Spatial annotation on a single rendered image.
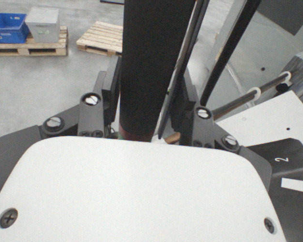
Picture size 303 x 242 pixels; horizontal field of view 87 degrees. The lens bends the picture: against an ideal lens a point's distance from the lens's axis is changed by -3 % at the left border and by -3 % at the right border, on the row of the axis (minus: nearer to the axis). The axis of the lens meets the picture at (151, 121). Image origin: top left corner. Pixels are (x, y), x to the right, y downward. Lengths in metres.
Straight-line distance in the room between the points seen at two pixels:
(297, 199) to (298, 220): 0.03
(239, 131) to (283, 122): 0.11
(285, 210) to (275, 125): 0.34
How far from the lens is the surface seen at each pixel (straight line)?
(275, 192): 0.26
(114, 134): 0.42
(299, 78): 0.67
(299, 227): 0.24
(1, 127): 2.30
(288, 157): 0.32
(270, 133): 0.54
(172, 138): 0.24
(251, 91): 0.39
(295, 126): 0.55
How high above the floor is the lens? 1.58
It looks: 49 degrees down
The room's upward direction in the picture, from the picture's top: 15 degrees clockwise
